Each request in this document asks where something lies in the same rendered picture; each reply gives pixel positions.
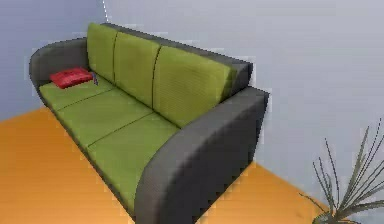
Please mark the red cushion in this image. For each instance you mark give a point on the red cushion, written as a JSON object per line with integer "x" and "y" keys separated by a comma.
{"x": 71, "y": 77}

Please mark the small blue grey object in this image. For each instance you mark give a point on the small blue grey object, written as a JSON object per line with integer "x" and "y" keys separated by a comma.
{"x": 95, "y": 79}

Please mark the spiky green house plant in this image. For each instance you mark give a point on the spiky green house plant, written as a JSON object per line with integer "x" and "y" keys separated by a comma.
{"x": 353, "y": 190}

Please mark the green and grey sofa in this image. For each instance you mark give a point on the green and grey sofa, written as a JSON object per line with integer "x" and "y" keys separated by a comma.
{"x": 126, "y": 133}

